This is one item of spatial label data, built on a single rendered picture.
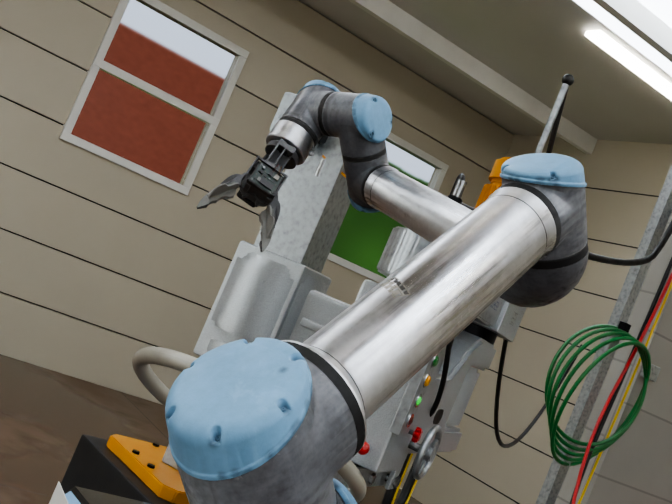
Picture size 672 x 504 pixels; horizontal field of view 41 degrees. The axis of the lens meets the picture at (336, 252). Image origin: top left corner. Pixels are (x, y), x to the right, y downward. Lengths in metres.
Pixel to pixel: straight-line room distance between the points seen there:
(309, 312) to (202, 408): 2.08
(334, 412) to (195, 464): 0.15
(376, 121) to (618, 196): 7.19
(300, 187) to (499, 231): 1.90
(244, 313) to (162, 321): 5.59
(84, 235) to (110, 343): 1.01
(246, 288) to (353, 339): 1.97
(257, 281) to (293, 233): 0.21
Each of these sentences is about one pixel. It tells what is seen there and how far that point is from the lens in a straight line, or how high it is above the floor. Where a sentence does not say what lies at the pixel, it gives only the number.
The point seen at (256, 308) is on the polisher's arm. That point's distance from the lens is 2.93.
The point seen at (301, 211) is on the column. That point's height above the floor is 1.72.
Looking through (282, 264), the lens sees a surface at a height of 1.53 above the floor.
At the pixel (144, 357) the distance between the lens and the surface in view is 1.60.
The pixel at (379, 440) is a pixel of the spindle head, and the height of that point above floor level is 1.23.
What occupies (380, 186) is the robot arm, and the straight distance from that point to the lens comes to 1.73.
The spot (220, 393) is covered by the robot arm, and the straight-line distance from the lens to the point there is 0.89.
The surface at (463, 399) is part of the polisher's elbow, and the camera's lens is 2.88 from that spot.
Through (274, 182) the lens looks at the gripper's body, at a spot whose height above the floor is 1.65.
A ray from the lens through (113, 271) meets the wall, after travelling 8.33.
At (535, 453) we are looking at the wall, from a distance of 8.50.
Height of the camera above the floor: 1.48
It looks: 3 degrees up
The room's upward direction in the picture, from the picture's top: 23 degrees clockwise
